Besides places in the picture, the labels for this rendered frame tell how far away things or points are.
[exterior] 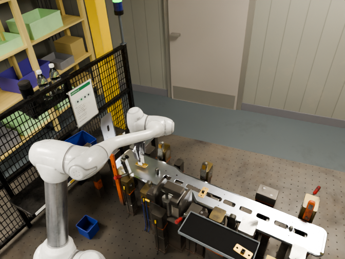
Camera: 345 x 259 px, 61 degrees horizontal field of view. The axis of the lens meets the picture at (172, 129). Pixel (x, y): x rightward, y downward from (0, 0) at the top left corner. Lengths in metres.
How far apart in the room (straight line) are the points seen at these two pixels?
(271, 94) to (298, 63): 0.54
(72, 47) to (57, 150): 3.10
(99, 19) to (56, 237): 1.45
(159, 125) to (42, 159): 0.65
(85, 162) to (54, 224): 0.41
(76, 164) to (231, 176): 1.44
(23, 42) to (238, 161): 2.65
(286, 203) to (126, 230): 1.15
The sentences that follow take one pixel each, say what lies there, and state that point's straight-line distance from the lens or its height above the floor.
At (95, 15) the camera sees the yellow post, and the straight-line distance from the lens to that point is 2.24.
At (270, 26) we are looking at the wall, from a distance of 3.82.
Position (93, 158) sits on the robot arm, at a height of 1.60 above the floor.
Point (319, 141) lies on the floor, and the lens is 4.09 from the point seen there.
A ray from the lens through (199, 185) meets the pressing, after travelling 1.90.
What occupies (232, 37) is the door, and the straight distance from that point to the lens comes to 3.87.
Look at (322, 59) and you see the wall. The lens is 3.96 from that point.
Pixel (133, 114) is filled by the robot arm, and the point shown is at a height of 1.47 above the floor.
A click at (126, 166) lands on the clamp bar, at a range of 1.83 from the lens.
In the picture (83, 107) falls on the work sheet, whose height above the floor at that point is 1.28.
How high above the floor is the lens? 2.44
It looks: 38 degrees down
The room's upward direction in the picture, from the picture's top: 2 degrees counter-clockwise
